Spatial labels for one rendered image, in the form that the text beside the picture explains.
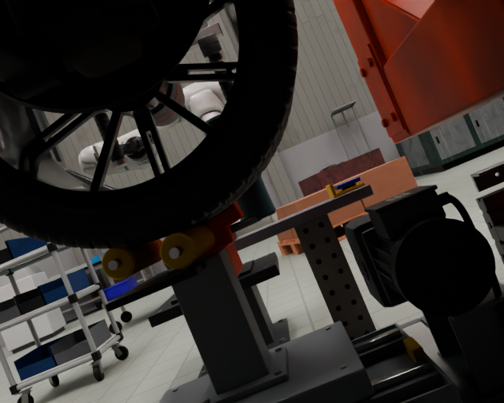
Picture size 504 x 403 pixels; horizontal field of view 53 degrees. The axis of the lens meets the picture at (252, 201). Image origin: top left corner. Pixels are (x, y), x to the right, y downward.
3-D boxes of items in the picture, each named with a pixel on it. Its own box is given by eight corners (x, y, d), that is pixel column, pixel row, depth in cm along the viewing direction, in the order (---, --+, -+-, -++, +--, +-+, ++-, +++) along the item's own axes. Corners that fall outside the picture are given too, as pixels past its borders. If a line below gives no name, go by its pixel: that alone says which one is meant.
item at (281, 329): (199, 353, 231) (174, 293, 232) (300, 312, 229) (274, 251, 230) (179, 395, 181) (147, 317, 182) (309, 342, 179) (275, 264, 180)
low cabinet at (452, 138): (510, 136, 861) (494, 96, 863) (570, 118, 689) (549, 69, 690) (408, 178, 867) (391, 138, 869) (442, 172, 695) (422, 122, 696)
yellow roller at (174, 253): (163, 277, 77) (149, 242, 77) (195, 257, 107) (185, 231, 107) (198, 263, 77) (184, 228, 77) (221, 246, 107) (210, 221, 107)
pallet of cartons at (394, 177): (390, 207, 526) (373, 167, 527) (435, 198, 435) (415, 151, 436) (279, 255, 503) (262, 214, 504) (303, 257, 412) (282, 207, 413)
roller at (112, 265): (103, 288, 85) (90, 256, 85) (149, 265, 114) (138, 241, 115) (134, 274, 85) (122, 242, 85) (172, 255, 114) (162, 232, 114)
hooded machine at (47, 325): (70, 327, 721) (36, 245, 724) (54, 337, 664) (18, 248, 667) (26, 345, 721) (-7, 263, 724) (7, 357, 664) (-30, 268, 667)
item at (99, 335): (15, 416, 262) (-57, 238, 264) (52, 387, 304) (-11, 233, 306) (109, 378, 259) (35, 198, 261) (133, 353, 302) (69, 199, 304)
